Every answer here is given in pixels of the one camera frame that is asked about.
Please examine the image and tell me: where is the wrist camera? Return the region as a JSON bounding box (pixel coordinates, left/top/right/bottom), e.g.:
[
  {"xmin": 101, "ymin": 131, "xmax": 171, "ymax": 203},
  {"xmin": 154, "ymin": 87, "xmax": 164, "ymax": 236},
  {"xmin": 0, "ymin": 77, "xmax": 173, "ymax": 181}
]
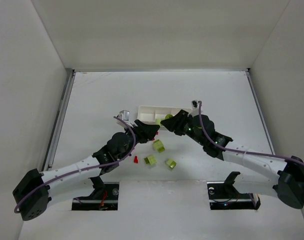
[
  {"xmin": 191, "ymin": 100, "xmax": 200, "ymax": 109},
  {"xmin": 117, "ymin": 110, "xmax": 130, "ymax": 122}
]

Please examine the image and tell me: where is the white divided container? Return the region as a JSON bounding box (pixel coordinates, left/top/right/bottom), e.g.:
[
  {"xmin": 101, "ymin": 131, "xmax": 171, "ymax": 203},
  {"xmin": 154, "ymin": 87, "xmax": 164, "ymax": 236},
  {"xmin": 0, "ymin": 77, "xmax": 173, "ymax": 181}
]
[{"xmin": 137, "ymin": 105, "xmax": 192, "ymax": 130}]

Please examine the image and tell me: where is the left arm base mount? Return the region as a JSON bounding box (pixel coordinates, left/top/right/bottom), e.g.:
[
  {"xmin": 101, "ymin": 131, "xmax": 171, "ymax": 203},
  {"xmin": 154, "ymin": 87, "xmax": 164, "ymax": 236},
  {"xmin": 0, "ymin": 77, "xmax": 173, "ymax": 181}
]
[{"xmin": 71, "ymin": 177, "xmax": 120, "ymax": 212}]

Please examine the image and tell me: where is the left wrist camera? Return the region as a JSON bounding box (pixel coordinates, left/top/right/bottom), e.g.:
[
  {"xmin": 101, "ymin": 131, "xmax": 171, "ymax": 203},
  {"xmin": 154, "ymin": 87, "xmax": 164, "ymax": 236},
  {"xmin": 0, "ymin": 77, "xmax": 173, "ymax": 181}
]
[{"xmin": 117, "ymin": 110, "xmax": 130, "ymax": 122}]

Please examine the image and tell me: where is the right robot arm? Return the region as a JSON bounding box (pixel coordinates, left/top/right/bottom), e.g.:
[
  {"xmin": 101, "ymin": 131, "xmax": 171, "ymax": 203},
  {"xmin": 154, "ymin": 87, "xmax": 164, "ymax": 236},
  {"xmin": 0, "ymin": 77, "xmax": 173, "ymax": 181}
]
[{"xmin": 161, "ymin": 110, "xmax": 304, "ymax": 209}]

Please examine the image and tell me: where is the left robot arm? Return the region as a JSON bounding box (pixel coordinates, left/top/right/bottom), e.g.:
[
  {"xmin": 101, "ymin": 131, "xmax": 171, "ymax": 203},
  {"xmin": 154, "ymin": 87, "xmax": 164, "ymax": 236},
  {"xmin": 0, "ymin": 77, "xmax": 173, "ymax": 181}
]
[{"xmin": 13, "ymin": 119, "xmax": 160, "ymax": 222}]

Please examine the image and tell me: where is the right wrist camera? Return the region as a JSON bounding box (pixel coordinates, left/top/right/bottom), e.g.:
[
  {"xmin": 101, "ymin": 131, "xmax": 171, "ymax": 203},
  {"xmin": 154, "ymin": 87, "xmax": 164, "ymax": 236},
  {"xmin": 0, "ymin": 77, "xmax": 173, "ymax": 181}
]
[{"xmin": 191, "ymin": 100, "xmax": 200, "ymax": 109}]

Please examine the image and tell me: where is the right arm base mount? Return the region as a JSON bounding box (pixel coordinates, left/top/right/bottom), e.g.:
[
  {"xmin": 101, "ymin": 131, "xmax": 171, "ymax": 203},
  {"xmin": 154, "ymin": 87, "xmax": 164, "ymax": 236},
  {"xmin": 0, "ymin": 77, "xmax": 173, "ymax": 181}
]
[{"xmin": 207, "ymin": 171, "xmax": 261, "ymax": 211}]

